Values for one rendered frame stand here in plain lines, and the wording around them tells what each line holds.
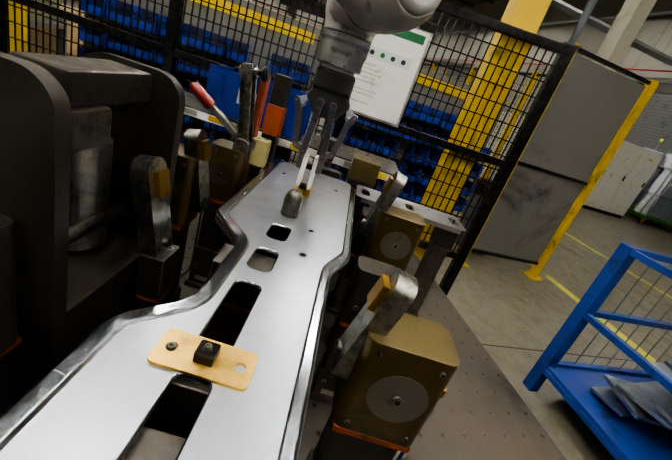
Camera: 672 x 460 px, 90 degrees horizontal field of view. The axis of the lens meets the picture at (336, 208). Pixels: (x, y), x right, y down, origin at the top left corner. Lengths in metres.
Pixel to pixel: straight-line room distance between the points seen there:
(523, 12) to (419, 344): 1.18
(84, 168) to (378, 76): 0.97
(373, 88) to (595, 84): 2.59
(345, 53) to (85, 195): 0.44
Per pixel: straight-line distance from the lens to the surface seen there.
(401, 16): 0.47
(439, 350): 0.36
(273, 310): 0.39
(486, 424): 0.89
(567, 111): 3.46
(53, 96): 0.31
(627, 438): 2.30
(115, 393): 0.31
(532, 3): 1.38
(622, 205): 12.88
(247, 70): 0.70
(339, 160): 1.03
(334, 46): 0.64
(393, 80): 1.23
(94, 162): 0.44
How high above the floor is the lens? 1.25
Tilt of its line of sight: 21 degrees down
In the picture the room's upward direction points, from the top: 19 degrees clockwise
